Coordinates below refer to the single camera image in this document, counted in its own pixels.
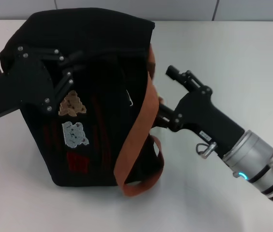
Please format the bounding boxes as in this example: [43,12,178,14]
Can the black food bag brown straps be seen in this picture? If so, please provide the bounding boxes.
[0,11,165,198]

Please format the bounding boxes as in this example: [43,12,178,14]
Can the right gripper cable plug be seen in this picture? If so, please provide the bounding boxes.
[196,141,218,160]

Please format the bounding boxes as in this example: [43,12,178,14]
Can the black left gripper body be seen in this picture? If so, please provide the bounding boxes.
[0,45,55,129]

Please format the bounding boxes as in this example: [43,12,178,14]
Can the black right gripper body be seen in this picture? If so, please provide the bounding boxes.
[167,86,245,158]

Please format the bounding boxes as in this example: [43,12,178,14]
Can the silver wire zipper pull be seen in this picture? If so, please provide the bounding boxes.
[126,89,134,107]

